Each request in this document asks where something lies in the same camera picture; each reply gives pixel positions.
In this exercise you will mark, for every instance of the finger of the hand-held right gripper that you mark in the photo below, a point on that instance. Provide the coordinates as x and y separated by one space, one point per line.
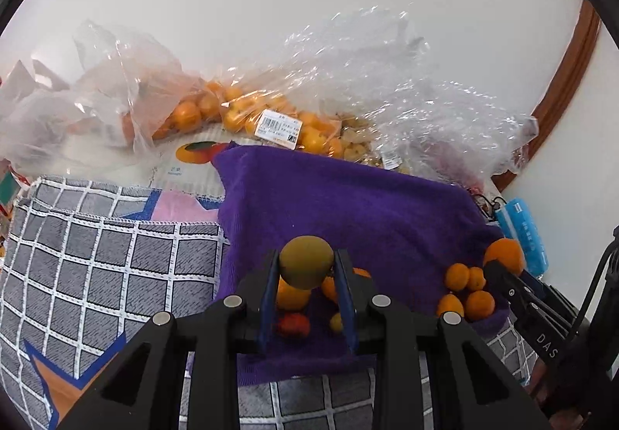
556 309
522 309

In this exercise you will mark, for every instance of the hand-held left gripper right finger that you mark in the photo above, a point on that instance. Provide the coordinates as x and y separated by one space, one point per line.
346 309

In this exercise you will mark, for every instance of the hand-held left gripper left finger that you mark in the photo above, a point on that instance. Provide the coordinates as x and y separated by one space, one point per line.
268 304

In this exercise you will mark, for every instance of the small green fruit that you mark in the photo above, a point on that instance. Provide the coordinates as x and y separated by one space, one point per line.
307 268
337 321

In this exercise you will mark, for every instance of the red cherry tomato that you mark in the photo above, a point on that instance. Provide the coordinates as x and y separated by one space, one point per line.
293 324

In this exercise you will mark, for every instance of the orange mandarin with stem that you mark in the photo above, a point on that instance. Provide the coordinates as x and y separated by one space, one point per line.
505 256

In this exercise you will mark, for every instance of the purple towel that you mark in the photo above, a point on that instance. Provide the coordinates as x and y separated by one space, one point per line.
362 207

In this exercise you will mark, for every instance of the clear bag of yellowish fruits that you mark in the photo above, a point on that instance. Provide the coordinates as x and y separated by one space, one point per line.
355 140

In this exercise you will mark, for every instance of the blue tissue pack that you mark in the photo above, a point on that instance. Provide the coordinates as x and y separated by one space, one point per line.
524 227

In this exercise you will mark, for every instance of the grey checkered star tablecloth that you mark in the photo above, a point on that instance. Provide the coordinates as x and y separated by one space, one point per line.
121 265

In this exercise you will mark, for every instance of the white fruit print mat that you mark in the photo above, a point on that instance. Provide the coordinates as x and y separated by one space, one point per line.
193 169

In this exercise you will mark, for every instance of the clear bag of oranges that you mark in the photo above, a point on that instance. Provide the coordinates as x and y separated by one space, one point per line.
183 116
309 135

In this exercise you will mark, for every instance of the colourful printed box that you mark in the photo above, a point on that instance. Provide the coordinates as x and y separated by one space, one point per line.
8 190

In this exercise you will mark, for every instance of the white plastic bag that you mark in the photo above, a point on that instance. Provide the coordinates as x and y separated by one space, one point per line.
38 120

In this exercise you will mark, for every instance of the brown wooden door frame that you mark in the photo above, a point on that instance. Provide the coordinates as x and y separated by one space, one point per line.
566 87

